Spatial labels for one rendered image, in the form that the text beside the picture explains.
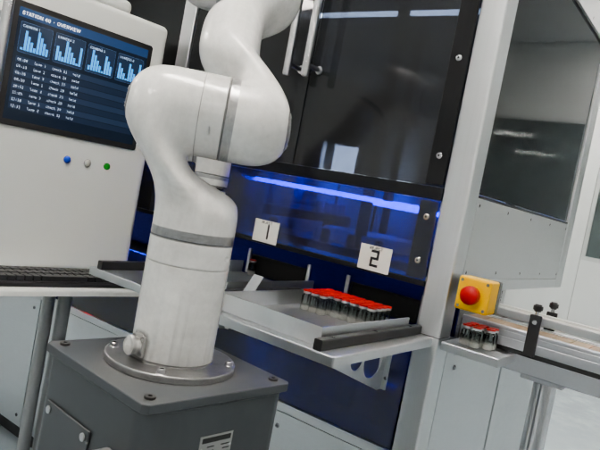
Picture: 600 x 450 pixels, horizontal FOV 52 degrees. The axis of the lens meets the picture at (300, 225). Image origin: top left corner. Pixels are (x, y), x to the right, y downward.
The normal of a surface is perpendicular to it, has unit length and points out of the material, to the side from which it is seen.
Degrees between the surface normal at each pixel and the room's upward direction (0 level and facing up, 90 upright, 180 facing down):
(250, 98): 60
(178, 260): 90
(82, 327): 90
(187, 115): 101
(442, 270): 90
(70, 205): 90
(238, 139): 117
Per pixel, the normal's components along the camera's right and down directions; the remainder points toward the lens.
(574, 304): -0.59, -0.07
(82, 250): 0.72, 0.17
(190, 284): 0.27, 0.10
